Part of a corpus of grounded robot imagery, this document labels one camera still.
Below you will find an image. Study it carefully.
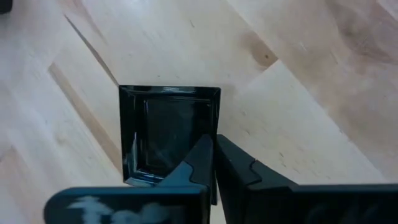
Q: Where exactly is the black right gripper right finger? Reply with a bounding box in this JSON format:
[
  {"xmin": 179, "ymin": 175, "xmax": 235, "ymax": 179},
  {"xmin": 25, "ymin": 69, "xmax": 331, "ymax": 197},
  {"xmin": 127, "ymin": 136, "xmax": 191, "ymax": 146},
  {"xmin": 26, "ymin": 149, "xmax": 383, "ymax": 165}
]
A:
[{"xmin": 216, "ymin": 133, "xmax": 398, "ymax": 224}]

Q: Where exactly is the small black square plate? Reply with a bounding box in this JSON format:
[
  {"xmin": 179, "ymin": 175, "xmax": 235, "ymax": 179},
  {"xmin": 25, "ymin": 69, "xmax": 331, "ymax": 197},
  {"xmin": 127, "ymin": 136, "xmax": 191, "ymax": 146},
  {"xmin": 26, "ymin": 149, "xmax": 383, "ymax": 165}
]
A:
[{"xmin": 118, "ymin": 84, "xmax": 221, "ymax": 187}]

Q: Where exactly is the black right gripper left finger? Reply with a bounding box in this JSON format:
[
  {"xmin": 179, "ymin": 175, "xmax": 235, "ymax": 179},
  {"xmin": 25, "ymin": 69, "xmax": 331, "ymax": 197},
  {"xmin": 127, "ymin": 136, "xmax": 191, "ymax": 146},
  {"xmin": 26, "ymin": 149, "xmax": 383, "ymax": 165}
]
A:
[{"xmin": 43, "ymin": 133, "xmax": 216, "ymax": 224}]

